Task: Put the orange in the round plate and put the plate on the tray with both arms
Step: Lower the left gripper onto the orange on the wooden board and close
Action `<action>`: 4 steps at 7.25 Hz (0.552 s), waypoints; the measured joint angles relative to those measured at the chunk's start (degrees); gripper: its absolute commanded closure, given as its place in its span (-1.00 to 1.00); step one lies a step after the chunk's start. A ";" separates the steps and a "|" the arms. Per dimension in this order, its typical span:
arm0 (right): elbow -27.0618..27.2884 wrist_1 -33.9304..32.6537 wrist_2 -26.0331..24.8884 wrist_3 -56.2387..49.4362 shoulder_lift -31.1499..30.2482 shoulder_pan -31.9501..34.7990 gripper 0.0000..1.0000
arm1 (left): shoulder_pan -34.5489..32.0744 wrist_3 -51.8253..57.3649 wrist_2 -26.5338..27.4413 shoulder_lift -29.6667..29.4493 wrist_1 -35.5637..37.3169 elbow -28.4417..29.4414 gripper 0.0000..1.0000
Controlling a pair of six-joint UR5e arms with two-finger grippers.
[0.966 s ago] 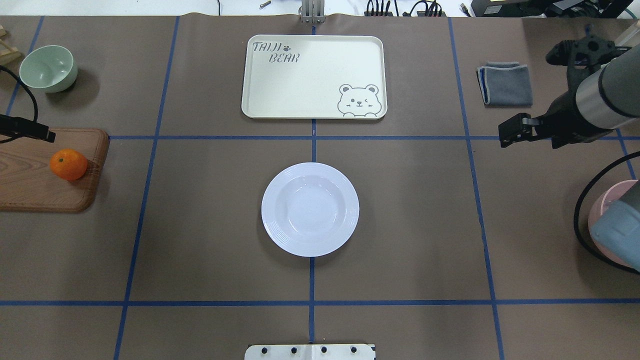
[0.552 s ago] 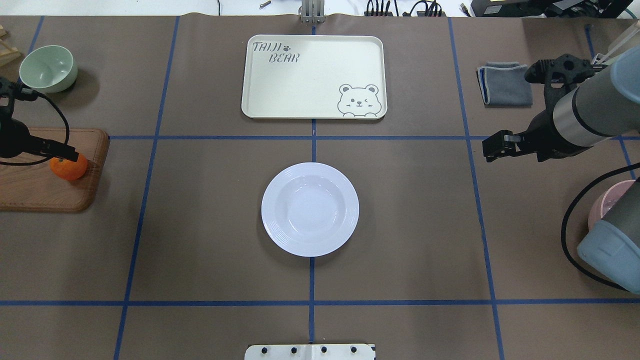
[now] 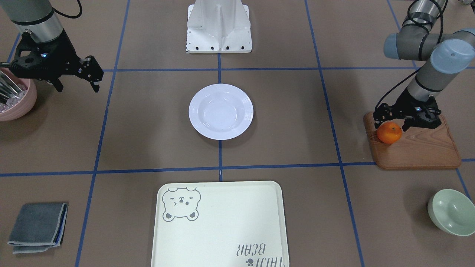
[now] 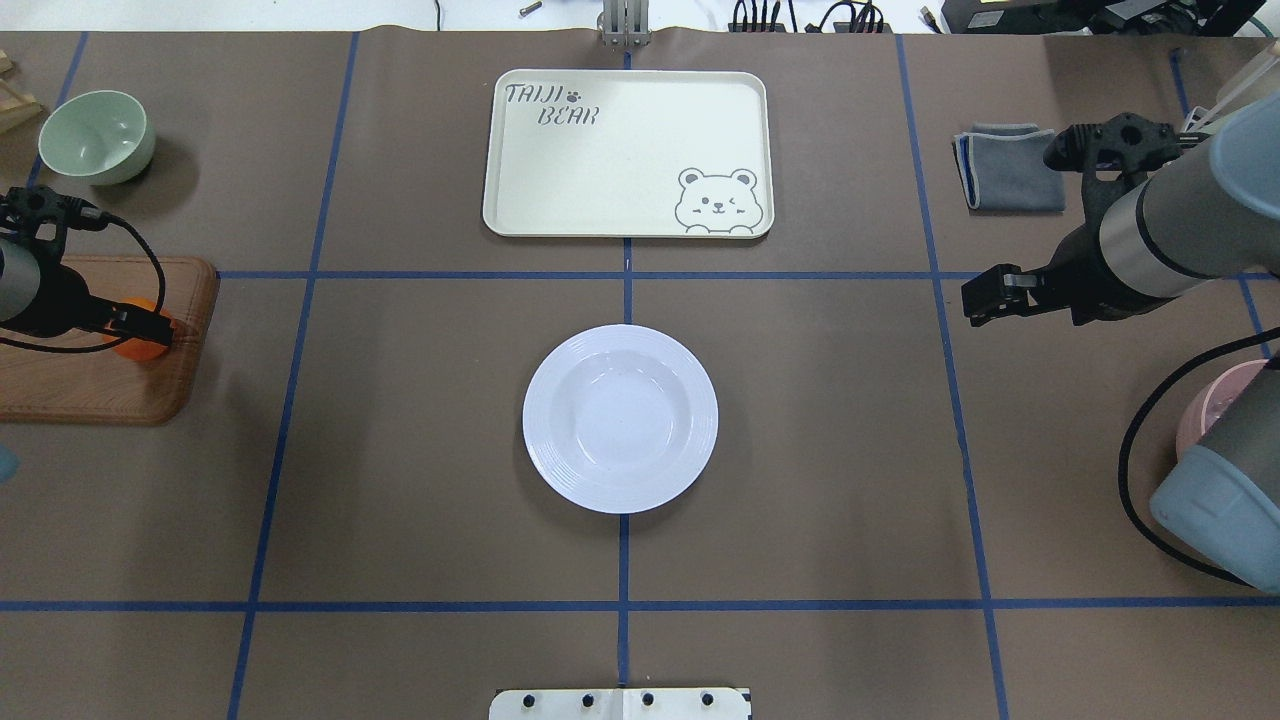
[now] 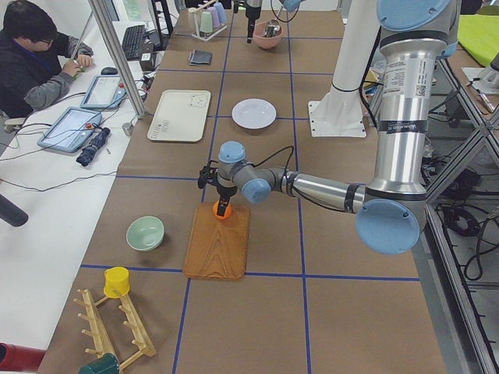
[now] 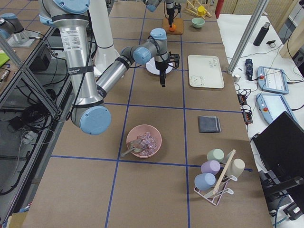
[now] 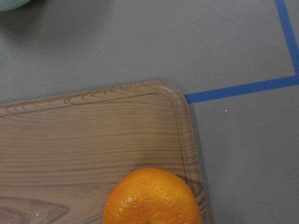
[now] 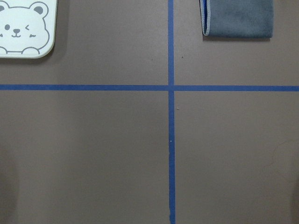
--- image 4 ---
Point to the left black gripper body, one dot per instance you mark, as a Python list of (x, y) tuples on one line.
[(62, 299)]

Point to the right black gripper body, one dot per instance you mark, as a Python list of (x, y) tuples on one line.
[(1087, 268)]

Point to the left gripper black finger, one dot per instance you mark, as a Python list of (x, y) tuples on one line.
[(126, 320)]

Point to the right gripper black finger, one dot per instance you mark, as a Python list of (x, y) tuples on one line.
[(1003, 290)]

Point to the orange fruit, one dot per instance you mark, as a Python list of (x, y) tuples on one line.
[(136, 347)]

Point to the white round plate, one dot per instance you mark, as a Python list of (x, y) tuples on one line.
[(620, 419)]

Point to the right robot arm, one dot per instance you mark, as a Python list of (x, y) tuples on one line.
[(1167, 217)]

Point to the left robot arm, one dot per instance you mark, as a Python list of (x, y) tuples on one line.
[(22, 276)]

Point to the cream bear tray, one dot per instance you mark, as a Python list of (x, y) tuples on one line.
[(640, 154)]

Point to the wooden cutting board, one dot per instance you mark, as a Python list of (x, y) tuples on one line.
[(106, 388)]

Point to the grey folded cloth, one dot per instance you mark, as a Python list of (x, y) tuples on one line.
[(1001, 168)]

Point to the green ceramic bowl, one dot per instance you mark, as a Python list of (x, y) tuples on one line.
[(103, 137)]

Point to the wooden cup rack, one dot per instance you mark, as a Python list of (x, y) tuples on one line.
[(17, 107)]

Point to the white cup rack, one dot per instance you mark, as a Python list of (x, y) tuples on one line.
[(1255, 81)]

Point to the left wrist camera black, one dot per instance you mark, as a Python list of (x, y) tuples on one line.
[(39, 219)]

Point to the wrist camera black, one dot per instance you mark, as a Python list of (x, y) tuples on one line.
[(1114, 158), (39, 219)]

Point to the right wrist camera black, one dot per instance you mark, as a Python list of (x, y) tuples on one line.
[(1114, 158)]

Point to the aluminium frame post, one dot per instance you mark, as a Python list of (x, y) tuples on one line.
[(625, 24)]

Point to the white camera pole base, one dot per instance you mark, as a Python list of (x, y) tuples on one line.
[(623, 703)]

